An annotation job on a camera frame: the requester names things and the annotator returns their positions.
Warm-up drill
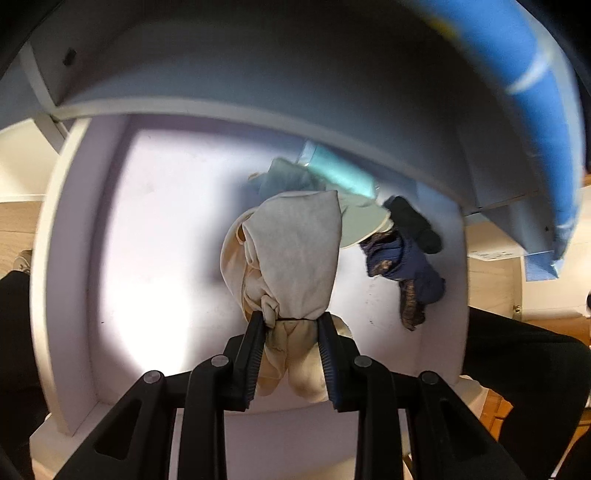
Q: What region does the teal cloth bundle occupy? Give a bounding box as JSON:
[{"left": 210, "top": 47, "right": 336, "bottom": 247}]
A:
[{"left": 299, "top": 141, "right": 378, "bottom": 201}]

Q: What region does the white cabinet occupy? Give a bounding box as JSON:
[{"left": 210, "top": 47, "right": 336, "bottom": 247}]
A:
[{"left": 0, "top": 0, "right": 568, "bottom": 287}]

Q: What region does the black sock bundle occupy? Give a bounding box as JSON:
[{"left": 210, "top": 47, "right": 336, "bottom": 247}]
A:
[{"left": 382, "top": 196, "right": 443, "bottom": 254}]

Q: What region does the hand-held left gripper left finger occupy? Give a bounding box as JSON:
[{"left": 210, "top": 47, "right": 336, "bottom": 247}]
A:
[{"left": 55, "top": 311, "right": 266, "bottom": 480}]

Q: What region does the blue plaid cloth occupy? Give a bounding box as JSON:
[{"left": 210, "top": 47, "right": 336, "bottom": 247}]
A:
[{"left": 409, "top": 0, "right": 588, "bottom": 282}]

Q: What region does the pale green cloth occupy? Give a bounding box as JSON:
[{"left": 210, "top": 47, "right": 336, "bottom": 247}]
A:
[{"left": 338, "top": 193, "right": 394, "bottom": 250}]

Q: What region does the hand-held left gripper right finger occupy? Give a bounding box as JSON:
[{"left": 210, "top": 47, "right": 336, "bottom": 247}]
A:
[{"left": 316, "top": 311, "right": 527, "bottom": 480}]

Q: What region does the person's right leg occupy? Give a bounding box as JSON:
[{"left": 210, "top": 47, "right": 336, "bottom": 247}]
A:
[{"left": 464, "top": 307, "right": 591, "bottom": 480}]

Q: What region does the person's leg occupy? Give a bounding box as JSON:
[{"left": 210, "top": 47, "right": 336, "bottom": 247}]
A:
[
  {"left": 0, "top": 270, "right": 51, "bottom": 480},
  {"left": 464, "top": 307, "right": 591, "bottom": 480}
]

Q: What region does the navy lace underwear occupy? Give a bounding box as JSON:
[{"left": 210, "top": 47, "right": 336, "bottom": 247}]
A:
[{"left": 359, "top": 230, "right": 447, "bottom": 332}]

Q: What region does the grey-green cloth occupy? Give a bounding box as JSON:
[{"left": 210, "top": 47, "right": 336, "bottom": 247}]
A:
[{"left": 249, "top": 157, "right": 326, "bottom": 200}]

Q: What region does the person's left leg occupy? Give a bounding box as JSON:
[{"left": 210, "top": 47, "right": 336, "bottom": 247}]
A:
[{"left": 0, "top": 270, "right": 51, "bottom": 480}]

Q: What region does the cream cloth bundle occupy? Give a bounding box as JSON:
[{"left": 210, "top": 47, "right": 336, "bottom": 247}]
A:
[{"left": 221, "top": 189, "right": 356, "bottom": 402}]

